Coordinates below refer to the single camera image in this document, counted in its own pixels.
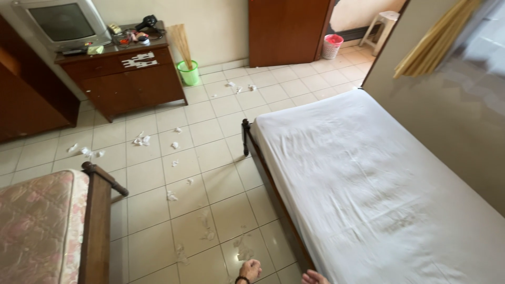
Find black hair dryer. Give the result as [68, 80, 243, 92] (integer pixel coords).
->
[134, 14, 159, 32]

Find brown wooden wardrobe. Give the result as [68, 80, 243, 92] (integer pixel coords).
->
[0, 15, 81, 143]

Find brown wooden cabinet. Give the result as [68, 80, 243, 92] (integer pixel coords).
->
[54, 21, 189, 123]

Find white plastic stool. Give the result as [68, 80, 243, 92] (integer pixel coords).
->
[358, 11, 401, 56]

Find yellow curtain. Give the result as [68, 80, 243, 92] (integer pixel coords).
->
[393, 0, 483, 79]

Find pink floral mattress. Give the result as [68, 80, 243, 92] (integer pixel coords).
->
[0, 169, 90, 284]

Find brown wooden bed footboard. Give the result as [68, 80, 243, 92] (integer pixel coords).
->
[77, 161, 129, 284]

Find scattered white paper scraps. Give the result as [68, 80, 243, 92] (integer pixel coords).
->
[66, 80, 258, 266]

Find brown wooden door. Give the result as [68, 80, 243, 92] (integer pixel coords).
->
[248, 0, 336, 68]

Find mattress with white sheet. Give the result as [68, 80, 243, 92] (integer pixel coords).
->
[250, 88, 505, 284]

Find person's right hand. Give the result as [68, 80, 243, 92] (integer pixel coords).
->
[301, 269, 331, 284]

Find dark wooden bed frame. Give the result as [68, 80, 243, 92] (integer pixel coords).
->
[241, 118, 317, 273]

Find straw broom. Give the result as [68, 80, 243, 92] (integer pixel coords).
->
[168, 24, 194, 71]

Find grey tube television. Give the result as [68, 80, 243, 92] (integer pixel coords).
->
[12, 0, 113, 52]

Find person's left hand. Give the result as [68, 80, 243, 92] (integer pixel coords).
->
[238, 259, 262, 283]

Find white basket with pink liner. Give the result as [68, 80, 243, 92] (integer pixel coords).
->
[321, 34, 345, 60]

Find green plastic bin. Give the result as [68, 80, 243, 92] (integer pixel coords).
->
[176, 60, 200, 87]

